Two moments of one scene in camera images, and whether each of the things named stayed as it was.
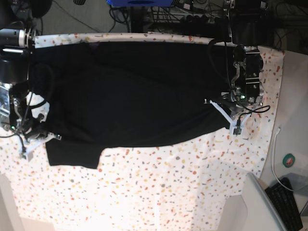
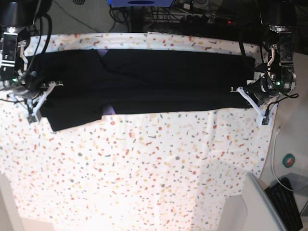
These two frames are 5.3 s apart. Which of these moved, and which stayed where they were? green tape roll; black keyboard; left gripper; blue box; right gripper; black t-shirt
Moved: left gripper; black t-shirt; right gripper
Stayed: green tape roll; blue box; black keyboard
